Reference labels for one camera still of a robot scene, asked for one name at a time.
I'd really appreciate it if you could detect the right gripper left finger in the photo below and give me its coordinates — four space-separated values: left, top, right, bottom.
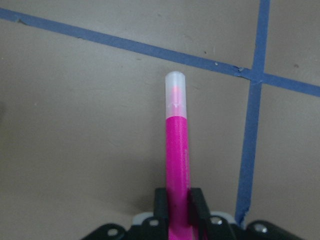
153 188 169 240

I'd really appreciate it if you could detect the pink pen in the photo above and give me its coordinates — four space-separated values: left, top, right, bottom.
165 71 194 240

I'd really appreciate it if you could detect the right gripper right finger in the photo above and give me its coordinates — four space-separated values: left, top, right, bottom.
187 187 211 240

